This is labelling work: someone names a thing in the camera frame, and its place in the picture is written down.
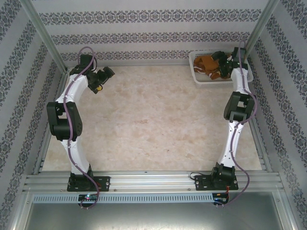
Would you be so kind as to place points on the brown long pants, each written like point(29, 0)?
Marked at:
point(204, 63)

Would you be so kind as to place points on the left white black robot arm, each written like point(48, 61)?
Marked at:
point(74, 86)

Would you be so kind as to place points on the white plastic basket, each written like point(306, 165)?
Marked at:
point(239, 76)

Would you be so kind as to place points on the left small circuit board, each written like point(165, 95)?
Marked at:
point(88, 197)

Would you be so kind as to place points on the small circuit board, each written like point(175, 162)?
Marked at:
point(220, 199)
point(88, 197)

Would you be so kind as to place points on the grey metal sheet panel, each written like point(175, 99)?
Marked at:
point(153, 216)

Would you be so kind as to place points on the right small circuit board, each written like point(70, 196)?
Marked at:
point(220, 199)

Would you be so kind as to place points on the aluminium frame post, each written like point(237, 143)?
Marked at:
point(45, 36)
point(261, 26)

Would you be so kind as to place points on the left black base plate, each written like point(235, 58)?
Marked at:
point(104, 182)

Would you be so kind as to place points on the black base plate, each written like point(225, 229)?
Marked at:
point(104, 182)
point(202, 183)

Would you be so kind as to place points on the aluminium mounting rail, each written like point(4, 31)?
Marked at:
point(153, 180)

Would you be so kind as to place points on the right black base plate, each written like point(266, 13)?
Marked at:
point(202, 183)

